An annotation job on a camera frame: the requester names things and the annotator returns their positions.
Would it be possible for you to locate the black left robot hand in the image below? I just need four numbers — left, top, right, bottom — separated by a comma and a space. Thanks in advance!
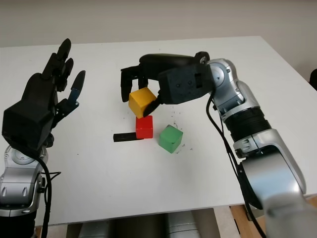
21, 38, 86, 149

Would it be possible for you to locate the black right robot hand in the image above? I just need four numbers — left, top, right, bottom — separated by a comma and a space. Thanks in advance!
120, 51, 211, 117

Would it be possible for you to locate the yellow wooden block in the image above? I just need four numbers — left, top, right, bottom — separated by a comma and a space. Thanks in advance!
128, 87, 157, 119

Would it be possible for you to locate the red wooden block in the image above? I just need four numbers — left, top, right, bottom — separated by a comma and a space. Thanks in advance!
135, 115, 154, 139

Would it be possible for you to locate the green wooden block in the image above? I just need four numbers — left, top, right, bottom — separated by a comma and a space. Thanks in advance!
158, 125, 184, 154

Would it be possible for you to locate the black tape strip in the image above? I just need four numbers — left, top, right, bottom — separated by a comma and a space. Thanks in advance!
113, 133, 137, 143

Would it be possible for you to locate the black object beside table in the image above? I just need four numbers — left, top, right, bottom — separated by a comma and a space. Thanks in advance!
309, 70, 317, 91

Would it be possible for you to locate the white table leg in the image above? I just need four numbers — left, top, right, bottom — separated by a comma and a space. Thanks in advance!
214, 205, 238, 238

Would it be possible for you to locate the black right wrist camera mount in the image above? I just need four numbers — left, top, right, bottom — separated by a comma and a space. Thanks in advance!
158, 63, 214, 105

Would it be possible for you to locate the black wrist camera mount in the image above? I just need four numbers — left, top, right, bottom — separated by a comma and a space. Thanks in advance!
158, 63, 214, 105
1, 100, 56, 152

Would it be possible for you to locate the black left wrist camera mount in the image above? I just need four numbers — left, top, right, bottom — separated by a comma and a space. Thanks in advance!
1, 100, 56, 152

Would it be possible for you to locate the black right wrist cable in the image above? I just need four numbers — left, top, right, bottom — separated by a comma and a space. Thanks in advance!
206, 94, 267, 236

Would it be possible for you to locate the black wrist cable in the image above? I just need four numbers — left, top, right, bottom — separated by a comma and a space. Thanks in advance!
206, 94, 267, 236
32, 155, 61, 238

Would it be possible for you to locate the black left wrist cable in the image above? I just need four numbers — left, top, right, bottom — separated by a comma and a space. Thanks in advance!
32, 155, 61, 238

